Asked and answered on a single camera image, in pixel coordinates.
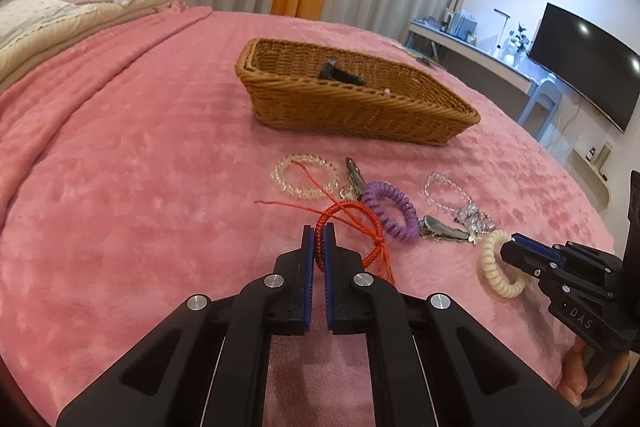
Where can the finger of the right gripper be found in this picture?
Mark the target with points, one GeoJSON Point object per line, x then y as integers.
{"type": "Point", "coordinates": [539, 249]}
{"type": "Point", "coordinates": [525, 261]}

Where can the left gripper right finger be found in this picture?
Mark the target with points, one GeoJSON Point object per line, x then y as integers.
{"type": "Point", "coordinates": [431, 363]}

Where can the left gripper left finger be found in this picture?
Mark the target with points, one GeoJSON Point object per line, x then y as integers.
{"type": "Point", "coordinates": [206, 364]}

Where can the silver rhinestone hair clip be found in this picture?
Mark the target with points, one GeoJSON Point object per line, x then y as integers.
{"type": "Point", "coordinates": [472, 224]}

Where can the black wrist watch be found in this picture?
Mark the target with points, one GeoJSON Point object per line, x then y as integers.
{"type": "Point", "coordinates": [329, 71]}

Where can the right hand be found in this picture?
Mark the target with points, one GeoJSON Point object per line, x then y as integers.
{"type": "Point", "coordinates": [574, 380]}

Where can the light blue chair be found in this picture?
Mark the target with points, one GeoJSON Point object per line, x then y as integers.
{"type": "Point", "coordinates": [548, 96]}

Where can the white desk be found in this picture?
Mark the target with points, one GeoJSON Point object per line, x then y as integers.
{"type": "Point", "coordinates": [474, 54]}

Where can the black television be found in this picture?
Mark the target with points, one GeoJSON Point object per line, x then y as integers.
{"type": "Point", "coordinates": [591, 61]}

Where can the pink bed blanket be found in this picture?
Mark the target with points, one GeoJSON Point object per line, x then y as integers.
{"type": "Point", "coordinates": [134, 175]}

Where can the white desk lamp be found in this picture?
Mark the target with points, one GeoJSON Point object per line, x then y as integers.
{"type": "Point", "coordinates": [506, 17]}

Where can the white vase with plant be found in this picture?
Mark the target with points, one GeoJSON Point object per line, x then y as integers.
{"type": "Point", "coordinates": [520, 42]}

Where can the items on bed corner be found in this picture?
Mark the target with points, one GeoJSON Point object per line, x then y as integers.
{"type": "Point", "coordinates": [423, 59]}

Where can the books on desk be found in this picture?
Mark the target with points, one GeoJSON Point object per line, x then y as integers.
{"type": "Point", "coordinates": [459, 24]}

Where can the brown wicker basket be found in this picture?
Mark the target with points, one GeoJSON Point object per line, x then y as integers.
{"type": "Point", "coordinates": [398, 103]}

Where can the beige folded quilt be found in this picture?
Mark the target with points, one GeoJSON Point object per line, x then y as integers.
{"type": "Point", "coordinates": [18, 59]}

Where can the white floral pillow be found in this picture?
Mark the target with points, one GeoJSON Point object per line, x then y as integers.
{"type": "Point", "coordinates": [21, 18]}

